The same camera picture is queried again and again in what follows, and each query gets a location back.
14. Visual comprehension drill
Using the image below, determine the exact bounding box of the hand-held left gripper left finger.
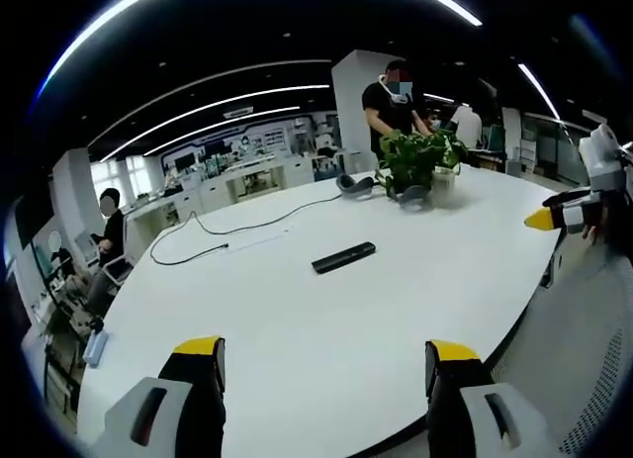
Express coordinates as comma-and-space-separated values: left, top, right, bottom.
90, 335, 227, 458

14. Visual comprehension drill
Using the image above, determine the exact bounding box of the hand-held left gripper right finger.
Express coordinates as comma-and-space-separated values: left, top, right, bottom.
424, 339, 563, 458

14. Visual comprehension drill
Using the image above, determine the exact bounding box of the black remote control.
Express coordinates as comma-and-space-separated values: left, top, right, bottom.
311, 240, 379, 275

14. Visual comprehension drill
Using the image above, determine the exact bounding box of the person's right hand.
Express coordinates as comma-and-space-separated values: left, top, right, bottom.
581, 205, 610, 246

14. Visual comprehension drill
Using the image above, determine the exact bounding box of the blue tissue pack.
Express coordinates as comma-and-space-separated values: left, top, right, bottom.
81, 330, 111, 368

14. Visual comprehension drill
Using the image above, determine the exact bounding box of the white mesh chair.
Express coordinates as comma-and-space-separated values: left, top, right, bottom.
487, 244, 633, 454

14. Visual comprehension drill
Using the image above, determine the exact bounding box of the potted green plant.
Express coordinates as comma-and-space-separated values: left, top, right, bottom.
374, 129, 470, 208

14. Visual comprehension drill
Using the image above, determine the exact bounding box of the white pillar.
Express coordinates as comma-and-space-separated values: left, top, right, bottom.
330, 49, 397, 175

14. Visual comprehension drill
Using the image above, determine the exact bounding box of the white cabinet row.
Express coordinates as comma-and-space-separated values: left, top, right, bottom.
121, 153, 342, 251

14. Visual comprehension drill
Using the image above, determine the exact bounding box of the black cable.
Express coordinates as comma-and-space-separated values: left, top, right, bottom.
149, 190, 347, 266

